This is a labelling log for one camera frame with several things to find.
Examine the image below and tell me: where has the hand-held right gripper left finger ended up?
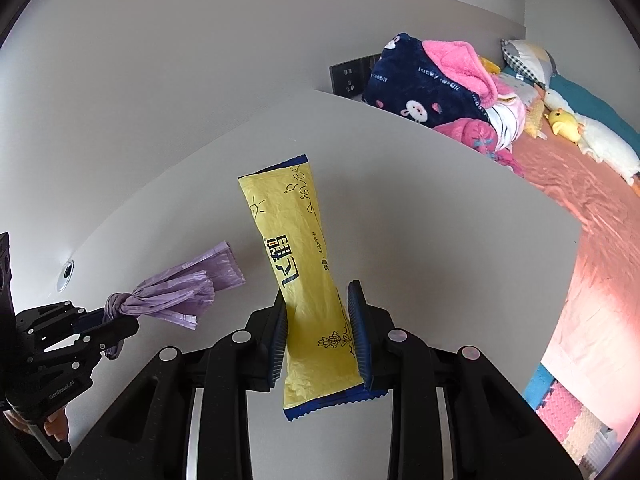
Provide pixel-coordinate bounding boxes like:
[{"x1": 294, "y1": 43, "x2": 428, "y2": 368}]
[{"x1": 57, "y1": 290, "x2": 290, "y2": 480}]

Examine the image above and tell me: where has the pink fleece cloth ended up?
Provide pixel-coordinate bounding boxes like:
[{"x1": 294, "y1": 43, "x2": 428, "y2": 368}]
[{"x1": 434, "y1": 117, "x2": 523, "y2": 176}]

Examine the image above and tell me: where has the teal pillow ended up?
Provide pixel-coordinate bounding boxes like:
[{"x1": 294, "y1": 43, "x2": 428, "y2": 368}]
[{"x1": 502, "y1": 65, "x2": 640, "y2": 136}]

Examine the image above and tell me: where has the silver table cable grommet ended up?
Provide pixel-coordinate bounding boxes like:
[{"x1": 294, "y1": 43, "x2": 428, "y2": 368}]
[{"x1": 57, "y1": 259, "x2": 76, "y2": 292}]

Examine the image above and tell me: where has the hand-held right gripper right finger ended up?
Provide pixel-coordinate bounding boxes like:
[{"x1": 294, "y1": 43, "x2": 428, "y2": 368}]
[{"x1": 346, "y1": 280, "x2": 583, "y2": 480}]

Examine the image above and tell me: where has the black wall socket panel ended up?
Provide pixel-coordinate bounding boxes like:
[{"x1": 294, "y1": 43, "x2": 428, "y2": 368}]
[{"x1": 328, "y1": 52, "x2": 383, "y2": 101}]

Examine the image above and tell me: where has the white goose plush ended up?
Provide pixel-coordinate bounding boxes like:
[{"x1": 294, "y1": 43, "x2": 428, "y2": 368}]
[{"x1": 542, "y1": 89, "x2": 640, "y2": 186}]

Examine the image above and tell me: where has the person's left hand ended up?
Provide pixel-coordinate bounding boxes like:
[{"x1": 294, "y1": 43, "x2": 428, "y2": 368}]
[{"x1": 44, "y1": 402, "x2": 70, "y2": 443}]

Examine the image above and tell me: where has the yellow snack packet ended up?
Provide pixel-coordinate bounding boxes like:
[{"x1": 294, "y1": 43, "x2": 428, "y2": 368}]
[{"x1": 236, "y1": 155, "x2": 390, "y2": 423}]

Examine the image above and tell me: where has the pastel foam floor mat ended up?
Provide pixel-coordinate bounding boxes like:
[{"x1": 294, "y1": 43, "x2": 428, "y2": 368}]
[{"x1": 522, "y1": 362, "x2": 631, "y2": 476}]

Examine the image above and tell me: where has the purple plastic bag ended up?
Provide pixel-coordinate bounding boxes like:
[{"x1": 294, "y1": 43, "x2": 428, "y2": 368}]
[{"x1": 104, "y1": 241, "x2": 247, "y2": 361}]

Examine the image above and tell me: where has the checked pillow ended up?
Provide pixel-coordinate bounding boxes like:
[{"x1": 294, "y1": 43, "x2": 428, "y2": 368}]
[{"x1": 500, "y1": 38, "x2": 558, "y2": 91}]

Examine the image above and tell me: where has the yellow duck plush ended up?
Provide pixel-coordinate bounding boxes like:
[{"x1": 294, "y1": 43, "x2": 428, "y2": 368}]
[{"x1": 544, "y1": 108, "x2": 583, "y2": 146}]

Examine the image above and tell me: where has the navy printed blanket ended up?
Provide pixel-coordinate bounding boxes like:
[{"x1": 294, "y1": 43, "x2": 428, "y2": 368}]
[{"x1": 361, "y1": 33, "x2": 496, "y2": 128}]

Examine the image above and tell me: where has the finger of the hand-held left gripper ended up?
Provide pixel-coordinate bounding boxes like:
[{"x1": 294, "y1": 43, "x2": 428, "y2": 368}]
[
  {"x1": 15, "y1": 302, "x2": 108, "y2": 335},
  {"x1": 35, "y1": 317, "x2": 141, "y2": 362}
]

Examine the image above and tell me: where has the bed with pink sheet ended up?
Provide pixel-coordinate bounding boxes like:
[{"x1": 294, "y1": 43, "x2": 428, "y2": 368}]
[{"x1": 495, "y1": 125, "x2": 640, "y2": 436}]

